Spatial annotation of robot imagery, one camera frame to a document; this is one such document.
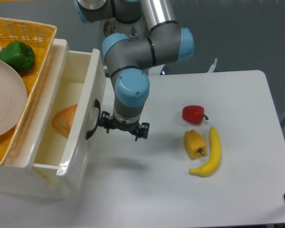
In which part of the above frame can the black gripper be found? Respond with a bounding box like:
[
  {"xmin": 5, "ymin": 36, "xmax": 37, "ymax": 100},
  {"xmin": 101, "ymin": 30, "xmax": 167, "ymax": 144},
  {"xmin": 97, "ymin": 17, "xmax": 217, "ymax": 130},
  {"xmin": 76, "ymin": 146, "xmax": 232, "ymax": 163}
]
[{"xmin": 98, "ymin": 111, "xmax": 150, "ymax": 141}]

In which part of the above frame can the white top drawer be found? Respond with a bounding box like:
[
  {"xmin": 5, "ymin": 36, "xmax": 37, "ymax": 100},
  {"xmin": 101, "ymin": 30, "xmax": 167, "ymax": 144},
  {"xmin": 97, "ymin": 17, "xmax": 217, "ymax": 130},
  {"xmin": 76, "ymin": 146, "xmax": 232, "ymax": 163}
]
[{"xmin": 34, "ymin": 49, "xmax": 106, "ymax": 189}]

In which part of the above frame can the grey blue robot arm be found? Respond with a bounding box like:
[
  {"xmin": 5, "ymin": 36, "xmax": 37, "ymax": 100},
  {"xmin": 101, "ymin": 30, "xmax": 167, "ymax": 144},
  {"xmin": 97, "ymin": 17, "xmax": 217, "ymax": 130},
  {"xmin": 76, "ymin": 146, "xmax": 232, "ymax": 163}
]
[{"xmin": 74, "ymin": 0, "xmax": 194, "ymax": 139}]

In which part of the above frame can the white drawer cabinet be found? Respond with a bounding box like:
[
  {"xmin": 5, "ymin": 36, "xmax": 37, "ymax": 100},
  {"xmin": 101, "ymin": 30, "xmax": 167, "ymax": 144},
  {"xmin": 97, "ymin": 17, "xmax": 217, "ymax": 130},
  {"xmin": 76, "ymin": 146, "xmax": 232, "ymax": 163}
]
[{"xmin": 0, "ymin": 38, "xmax": 86, "ymax": 200}]

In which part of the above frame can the orange croissant bread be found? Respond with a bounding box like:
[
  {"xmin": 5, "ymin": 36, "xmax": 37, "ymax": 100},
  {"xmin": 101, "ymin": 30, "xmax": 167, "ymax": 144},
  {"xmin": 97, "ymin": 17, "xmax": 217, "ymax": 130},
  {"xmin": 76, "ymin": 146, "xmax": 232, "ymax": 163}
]
[{"xmin": 51, "ymin": 104, "xmax": 77, "ymax": 137}]

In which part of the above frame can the red bell pepper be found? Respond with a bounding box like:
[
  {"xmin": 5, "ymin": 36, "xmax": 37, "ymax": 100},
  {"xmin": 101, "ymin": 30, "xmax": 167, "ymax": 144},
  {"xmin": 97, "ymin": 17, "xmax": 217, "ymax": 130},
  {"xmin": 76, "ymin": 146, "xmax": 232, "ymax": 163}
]
[{"xmin": 182, "ymin": 105, "xmax": 209, "ymax": 124}]

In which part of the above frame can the yellow bell pepper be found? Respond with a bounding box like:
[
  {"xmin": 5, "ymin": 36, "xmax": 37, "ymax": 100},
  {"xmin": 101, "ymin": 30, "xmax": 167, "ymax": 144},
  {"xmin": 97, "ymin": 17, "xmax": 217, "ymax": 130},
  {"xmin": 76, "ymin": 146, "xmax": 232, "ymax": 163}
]
[{"xmin": 183, "ymin": 130, "xmax": 207, "ymax": 159}]

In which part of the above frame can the yellow banana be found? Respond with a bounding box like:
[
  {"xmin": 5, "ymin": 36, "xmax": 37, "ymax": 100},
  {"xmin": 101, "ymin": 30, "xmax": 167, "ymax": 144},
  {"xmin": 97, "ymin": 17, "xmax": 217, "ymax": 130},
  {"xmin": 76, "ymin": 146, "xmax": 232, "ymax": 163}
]
[{"xmin": 189, "ymin": 126, "xmax": 221, "ymax": 177}]

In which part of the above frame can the pink round plate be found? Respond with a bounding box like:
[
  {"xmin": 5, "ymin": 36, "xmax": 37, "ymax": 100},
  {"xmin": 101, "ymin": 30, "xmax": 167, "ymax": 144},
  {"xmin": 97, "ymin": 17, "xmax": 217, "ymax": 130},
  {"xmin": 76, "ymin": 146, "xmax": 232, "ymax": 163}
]
[{"xmin": 0, "ymin": 61, "xmax": 27, "ymax": 136}]

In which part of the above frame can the yellow wicker basket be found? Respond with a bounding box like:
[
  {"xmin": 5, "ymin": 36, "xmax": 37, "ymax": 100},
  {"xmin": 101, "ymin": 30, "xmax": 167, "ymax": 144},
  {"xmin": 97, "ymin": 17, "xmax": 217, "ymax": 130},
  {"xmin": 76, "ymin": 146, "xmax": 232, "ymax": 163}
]
[{"xmin": 0, "ymin": 17, "xmax": 57, "ymax": 165}]

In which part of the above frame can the green bell pepper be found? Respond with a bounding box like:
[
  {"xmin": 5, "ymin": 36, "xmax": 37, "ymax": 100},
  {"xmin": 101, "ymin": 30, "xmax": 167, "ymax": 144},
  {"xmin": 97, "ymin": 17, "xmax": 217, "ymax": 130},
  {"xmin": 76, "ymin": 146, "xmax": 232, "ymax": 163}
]
[{"xmin": 0, "ymin": 41, "xmax": 35, "ymax": 73}]

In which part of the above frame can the white bracket behind table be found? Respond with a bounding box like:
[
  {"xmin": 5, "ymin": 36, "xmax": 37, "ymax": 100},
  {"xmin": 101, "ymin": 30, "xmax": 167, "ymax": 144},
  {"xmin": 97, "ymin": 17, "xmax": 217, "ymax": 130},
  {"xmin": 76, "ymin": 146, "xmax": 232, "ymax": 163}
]
[{"xmin": 207, "ymin": 58, "xmax": 218, "ymax": 73}]

